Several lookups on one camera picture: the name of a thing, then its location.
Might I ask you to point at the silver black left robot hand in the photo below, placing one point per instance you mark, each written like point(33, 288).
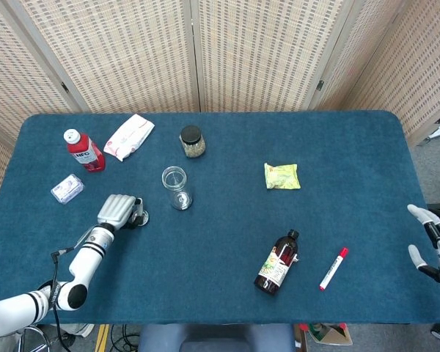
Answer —
point(115, 210)

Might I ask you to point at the clear plastic purple box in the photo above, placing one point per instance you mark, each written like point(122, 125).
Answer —
point(67, 188)

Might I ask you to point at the red NFC juice bottle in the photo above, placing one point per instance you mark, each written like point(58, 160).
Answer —
point(86, 154)

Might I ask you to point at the clear glass bottle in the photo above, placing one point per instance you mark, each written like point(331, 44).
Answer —
point(176, 187)

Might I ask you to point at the white pink snack packet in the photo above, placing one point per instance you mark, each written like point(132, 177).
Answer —
point(129, 137)

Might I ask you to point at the glass jar black lid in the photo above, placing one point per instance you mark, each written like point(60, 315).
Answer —
point(193, 141)

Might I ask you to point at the red white marker pen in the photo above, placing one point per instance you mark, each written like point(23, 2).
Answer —
point(333, 267)

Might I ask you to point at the metal screen hinge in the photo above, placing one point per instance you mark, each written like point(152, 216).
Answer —
point(64, 87)
point(320, 85)

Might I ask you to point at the cardboard box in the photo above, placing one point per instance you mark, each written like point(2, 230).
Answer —
point(331, 335)

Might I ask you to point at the metal stool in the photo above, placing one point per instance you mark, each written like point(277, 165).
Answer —
point(33, 331)

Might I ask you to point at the blue grey chair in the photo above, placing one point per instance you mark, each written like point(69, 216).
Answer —
point(212, 337)

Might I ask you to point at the brown glass bottle with label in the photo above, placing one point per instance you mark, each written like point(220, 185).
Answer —
point(276, 265)

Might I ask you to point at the yellow green snack packet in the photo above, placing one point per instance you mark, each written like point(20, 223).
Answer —
point(282, 176)

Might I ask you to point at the woven folding screen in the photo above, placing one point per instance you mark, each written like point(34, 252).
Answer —
point(249, 51)

